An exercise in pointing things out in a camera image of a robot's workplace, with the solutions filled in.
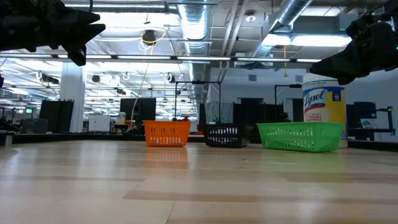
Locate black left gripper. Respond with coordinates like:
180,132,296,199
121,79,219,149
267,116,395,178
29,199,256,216
0,0,106,67

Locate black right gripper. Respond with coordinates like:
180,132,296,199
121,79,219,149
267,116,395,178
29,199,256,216
309,21,398,86

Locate green plastic basket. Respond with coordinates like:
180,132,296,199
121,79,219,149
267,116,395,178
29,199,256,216
256,121,344,153

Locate yellow Lysol wipes canister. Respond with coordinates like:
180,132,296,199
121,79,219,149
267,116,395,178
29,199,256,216
302,73,348,149

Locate black monitor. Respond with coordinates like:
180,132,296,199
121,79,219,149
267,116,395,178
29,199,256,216
119,97,157,124
354,101,377,119

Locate black ceiling dome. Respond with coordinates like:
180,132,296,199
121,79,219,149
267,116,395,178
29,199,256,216
141,29,157,46

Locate white pillar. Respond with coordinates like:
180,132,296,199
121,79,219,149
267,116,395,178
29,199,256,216
60,62,86,134

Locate black desk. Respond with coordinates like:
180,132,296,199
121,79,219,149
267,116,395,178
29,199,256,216
347,128,396,141

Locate black cabinets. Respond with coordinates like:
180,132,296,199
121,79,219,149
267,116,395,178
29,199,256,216
39,99,75,134

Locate black partition panels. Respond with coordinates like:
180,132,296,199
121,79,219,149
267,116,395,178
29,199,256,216
233,98,284,125

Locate white cabinet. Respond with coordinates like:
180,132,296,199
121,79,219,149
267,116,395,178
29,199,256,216
88,114,111,133

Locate black plastic basket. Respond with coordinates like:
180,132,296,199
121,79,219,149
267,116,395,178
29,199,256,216
203,123,253,148

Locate orange plastic basket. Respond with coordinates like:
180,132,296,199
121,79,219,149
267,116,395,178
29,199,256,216
143,120,191,147

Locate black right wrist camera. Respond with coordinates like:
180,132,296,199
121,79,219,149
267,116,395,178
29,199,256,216
345,11,379,40

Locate silver ventilation duct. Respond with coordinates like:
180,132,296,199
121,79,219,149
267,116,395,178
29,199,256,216
175,0,218,106
248,0,313,68

